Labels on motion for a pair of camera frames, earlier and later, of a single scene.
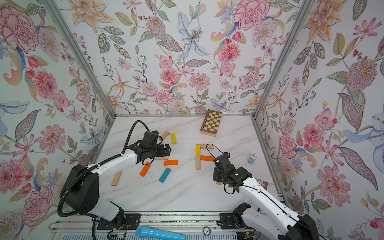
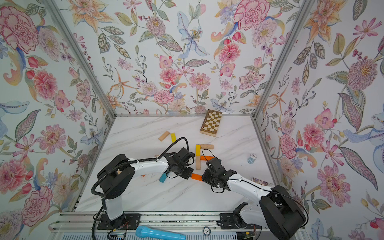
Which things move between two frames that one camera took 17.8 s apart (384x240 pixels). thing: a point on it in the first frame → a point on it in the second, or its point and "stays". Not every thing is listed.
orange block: [210, 158] stays
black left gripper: [163, 153] → [188, 175]
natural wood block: [198, 162] stays
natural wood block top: [209, 147] stays
